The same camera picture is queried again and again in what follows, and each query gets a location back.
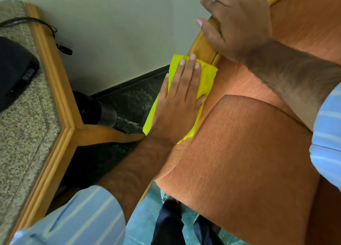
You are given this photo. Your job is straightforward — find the black electronic device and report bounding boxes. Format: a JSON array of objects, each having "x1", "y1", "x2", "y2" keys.
[{"x1": 0, "y1": 36, "x2": 40, "y2": 112}]

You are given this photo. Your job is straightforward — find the black cylindrical bin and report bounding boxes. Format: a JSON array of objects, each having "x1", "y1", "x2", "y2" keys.
[{"x1": 72, "y1": 91, "x2": 118, "y2": 128}]

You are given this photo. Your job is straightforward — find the yellow cleaning cloth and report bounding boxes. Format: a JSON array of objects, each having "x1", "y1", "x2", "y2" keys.
[{"x1": 142, "y1": 54, "x2": 218, "y2": 144}]

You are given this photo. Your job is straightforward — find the person's left hand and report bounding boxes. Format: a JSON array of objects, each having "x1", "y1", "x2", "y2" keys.
[{"x1": 148, "y1": 53, "x2": 207, "y2": 146}]

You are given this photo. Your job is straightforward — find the dark navy trousers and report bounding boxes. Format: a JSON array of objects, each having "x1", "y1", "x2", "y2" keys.
[{"x1": 150, "y1": 199, "x2": 225, "y2": 245}]

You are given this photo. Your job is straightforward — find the person's right hand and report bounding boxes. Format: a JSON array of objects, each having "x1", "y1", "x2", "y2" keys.
[{"x1": 196, "y1": 0, "x2": 273, "y2": 64}]

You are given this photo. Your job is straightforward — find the black cable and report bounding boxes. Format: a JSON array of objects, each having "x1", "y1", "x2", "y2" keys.
[{"x1": 0, "y1": 16, "x2": 73, "y2": 56}]

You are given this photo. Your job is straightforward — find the light blue striped shirt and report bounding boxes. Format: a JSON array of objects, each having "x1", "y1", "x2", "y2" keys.
[{"x1": 9, "y1": 82, "x2": 341, "y2": 245}]

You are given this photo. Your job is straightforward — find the person's left forearm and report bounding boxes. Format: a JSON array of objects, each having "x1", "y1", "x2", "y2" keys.
[{"x1": 96, "y1": 131, "x2": 178, "y2": 224}]

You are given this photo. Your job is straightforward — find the person's right forearm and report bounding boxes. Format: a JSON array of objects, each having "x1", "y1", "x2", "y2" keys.
[{"x1": 241, "y1": 39, "x2": 341, "y2": 133}]

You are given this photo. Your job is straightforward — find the granite top wooden table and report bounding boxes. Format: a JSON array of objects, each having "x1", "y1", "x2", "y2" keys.
[{"x1": 0, "y1": 0, "x2": 145, "y2": 245}]

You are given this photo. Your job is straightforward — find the orange upholstered wooden chair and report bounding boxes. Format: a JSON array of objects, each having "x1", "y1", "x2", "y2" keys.
[{"x1": 139, "y1": 0, "x2": 341, "y2": 245}]

